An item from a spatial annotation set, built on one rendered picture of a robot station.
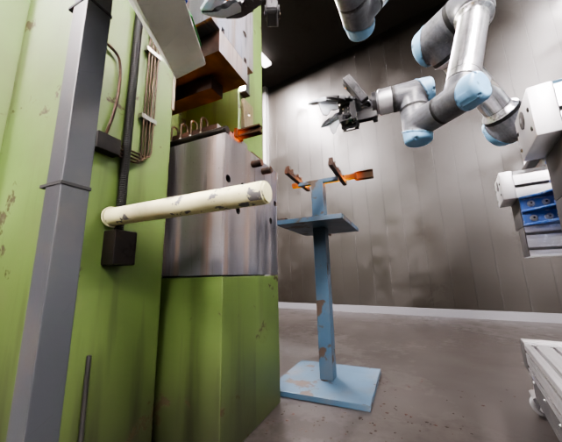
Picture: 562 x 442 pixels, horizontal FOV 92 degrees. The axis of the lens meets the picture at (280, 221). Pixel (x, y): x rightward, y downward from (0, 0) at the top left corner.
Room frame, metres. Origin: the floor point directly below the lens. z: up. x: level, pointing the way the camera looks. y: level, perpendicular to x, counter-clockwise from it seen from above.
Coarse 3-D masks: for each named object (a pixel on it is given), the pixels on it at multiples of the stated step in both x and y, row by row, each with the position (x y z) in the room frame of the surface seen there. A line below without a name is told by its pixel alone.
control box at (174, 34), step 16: (128, 0) 0.54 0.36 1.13; (144, 0) 0.37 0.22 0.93; (160, 0) 0.38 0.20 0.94; (176, 0) 0.39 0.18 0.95; (144, 16) 0.40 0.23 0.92; (160, 16) 0.41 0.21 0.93; (176, 16) 0.42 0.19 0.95; (160, 32) 0.43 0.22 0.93; (176, 32) 0.45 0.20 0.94; (192, 32) 0.46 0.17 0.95; (160, 48) 0.46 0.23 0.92; (176, 48) 0.48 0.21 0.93; (192, 48) 0.50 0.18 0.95; (176, 64) 0.51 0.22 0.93; (192, 64) 0.53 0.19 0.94
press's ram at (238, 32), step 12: (192, 0) 0.83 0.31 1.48; (192, 12) 0.82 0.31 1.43; (252, 12) 1.05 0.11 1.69; (204, 24) 0.82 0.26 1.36; (216, 24) 0.82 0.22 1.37; (228, 24) 0.88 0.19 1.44; (240, 24) 0.96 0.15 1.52; (252, 24) 1.05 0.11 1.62; (228, 36) 0.89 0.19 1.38; (240, 36) 0.97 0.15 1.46; (252, 36) 1.05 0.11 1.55; (240, 48) 0.97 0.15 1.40; (252, 48) 1.05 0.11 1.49; (252, 60) 1.05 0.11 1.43; (252, 72) 1.06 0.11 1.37
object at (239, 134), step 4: (236, 128) 0.92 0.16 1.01; (244, 128) 0.92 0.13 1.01; (248, 128) 0.92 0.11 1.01; (252, 128) 0.92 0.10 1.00; (256, 128) 0.91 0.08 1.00; (260, 128) 0.91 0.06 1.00; (236, 132) 0.92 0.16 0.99; (240, 132) 0.94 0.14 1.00; (244, 132) 0.93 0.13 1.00; (248, 132) 0.91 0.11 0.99; (252, 132) 0.91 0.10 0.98; (256, 132) 0.91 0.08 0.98; (260, 132) 0.91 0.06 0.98; (236, 136) 0.93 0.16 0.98; (240, 136) 0.93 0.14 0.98; (244, 136) 0.93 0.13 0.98; (248, 136) 0.93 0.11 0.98; (252, 136) 0.93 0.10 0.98; (240, 140) 0.96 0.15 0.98
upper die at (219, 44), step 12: (204, 36) 0.86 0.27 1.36; (216, 36) 0.84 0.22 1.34; (204, 48) 0.86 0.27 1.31; (216, 48) 0.84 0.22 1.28; (228, 48) 0.89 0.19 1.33; (216, 60) 0.88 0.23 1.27; (228, 60) 0.89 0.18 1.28; (240, 60) 0.97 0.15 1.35; (192, 72) 0.94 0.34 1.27; (204, 72) 0.94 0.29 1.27; (216, 72) 0.94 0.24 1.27; (228, 72) 0.94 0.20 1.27; (240, 72) 0.97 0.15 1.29; (180, 84) 1.01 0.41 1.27; (228, 84) 1.01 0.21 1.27; (240, 84) 1.01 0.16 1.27
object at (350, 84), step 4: (348, 76) 0.75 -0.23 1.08; (344, 80) 0.75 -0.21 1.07; (348, 80) 0.75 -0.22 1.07; (352, 80) 0.74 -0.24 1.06; (344, 84) 0.77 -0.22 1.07; (348, 84) 0.75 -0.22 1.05; (352, 84) 0.74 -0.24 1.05; (356, 84) 0.74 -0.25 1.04; (348, 88) 0.76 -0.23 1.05; (352, 88) 0.74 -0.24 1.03; (356, 88) 0.74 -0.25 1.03; (360, 88) 0.74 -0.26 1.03; (352, 92) 0.75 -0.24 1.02; (356, 92) 0.74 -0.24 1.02; (360, 92) 0.74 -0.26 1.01; (364, 92) 0.73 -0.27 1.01; (356, 96) 0.75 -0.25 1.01; (360, 96) 0.74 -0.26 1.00; (364, 96) 0.73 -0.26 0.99; (360, 100) 0.74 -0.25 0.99; (364, 100) 0.74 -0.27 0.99
